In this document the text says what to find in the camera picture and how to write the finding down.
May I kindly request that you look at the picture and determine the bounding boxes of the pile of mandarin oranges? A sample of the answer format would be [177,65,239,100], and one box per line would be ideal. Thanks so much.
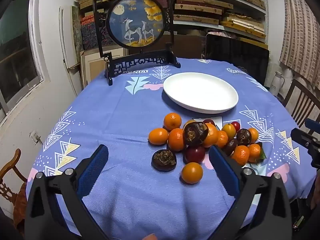
[148,112,262,184]

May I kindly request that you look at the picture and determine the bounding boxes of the white round plate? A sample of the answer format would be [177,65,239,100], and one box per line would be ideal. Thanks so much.
[163,72,239,114]

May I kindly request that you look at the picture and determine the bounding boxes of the stack of wooden boxes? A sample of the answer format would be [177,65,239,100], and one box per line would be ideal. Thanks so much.
[75,0,267,50]

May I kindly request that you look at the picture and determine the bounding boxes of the white metal shelf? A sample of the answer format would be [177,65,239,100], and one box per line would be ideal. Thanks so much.
[120,0,269,50]

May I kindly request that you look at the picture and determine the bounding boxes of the window with white frame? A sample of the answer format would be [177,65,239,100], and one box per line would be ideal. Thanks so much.
[0,0,50,120]

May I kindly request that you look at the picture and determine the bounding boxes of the beige checked curtain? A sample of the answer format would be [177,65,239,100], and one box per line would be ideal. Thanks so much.
[279,0,320,90]

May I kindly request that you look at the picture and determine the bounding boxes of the green leaf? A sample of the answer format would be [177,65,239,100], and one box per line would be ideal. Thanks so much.
[255,142,267,163]

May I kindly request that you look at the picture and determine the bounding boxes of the dark wooden chair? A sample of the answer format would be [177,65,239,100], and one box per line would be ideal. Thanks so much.
[282,79,320,130]

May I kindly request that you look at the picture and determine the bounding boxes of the leaning picture frames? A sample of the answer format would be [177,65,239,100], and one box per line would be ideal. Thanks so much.
[79,47,129,88]

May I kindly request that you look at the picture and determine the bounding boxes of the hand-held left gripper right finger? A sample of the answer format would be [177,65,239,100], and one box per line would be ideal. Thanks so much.
[209,145,293,240]

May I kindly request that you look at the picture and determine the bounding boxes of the white thermos jug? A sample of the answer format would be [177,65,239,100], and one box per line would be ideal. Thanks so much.
[269,71,285,97]

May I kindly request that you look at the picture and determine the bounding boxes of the white wall outlet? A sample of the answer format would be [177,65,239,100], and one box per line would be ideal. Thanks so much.
[29,131,43,145]

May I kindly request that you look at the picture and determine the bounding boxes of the round deer embroidery screen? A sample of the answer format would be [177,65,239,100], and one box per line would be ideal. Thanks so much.
[92,0,181,86]

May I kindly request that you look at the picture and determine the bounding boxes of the carved brown wooden chair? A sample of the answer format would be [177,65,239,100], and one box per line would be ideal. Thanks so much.
[0,149,28,228]

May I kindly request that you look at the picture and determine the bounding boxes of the large dark brown fruit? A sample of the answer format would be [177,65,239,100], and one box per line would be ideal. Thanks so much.
[183,121,209,147]

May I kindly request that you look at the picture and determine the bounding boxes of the blue printed tablecloth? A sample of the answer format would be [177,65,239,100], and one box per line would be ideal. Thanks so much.
[26,57,317,240]

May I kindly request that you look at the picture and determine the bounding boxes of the yellow-orange round fruit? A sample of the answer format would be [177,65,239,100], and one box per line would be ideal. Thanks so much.
[221,123,236,138]

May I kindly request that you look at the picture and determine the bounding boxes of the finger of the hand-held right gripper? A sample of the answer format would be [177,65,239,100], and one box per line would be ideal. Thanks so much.
[304,119,320,131]
[291,128,320,148]

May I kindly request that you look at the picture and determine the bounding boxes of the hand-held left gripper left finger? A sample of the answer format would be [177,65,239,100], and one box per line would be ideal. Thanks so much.
[25,144,109,240]

